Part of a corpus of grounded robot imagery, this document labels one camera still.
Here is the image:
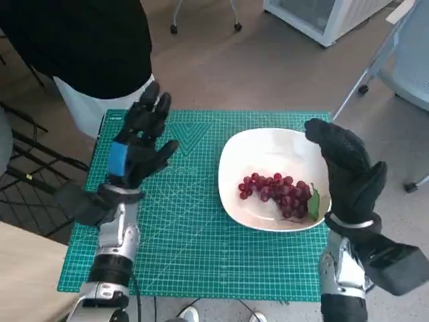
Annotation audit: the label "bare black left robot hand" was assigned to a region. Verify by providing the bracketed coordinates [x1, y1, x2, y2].
[107, 80, 180, 189]

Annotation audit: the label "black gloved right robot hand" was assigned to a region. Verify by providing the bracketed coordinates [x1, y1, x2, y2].
[304, 117, 388, 225]

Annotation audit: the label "red toy grape bunch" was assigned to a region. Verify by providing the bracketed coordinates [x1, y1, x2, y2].
[237, 172, 321, 224]

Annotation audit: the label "white square plate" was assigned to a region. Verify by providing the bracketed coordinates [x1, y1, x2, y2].
[217, 128, 332, 231]

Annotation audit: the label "green cutting mat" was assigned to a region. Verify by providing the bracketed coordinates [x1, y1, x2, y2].
[56, 109, 332, 301]

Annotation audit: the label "black metal rack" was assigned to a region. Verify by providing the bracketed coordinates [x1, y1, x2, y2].
[0, 100, 90, 235]

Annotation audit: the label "pale blue mesh chair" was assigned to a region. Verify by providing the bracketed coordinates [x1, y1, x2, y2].
[333, 0, 429, 193]

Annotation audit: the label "white chair legs with casters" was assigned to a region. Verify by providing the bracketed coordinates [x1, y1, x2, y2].
[170, 0, 243, 34]

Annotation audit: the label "person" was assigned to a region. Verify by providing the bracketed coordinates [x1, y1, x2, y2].
[0, 0, 158, 140]

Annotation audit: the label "white glass-front cabinet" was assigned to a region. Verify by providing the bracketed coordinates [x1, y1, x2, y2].
[262, 0, 395, 48]

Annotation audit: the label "light wooden table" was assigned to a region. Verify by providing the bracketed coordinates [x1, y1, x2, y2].
[0, 221, 70, 322]

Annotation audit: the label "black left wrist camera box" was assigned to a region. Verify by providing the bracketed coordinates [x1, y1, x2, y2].
[53, 189, 117, 225]

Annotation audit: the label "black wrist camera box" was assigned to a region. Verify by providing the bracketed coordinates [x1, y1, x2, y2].
[53, 189, 117, 225]
[355, 231, 429, 297]

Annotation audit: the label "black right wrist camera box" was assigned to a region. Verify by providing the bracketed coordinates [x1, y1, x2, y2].
[355, 231, 429, 297]

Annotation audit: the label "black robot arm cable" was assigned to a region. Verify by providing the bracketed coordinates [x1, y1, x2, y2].
[132, 270, 141, 322]

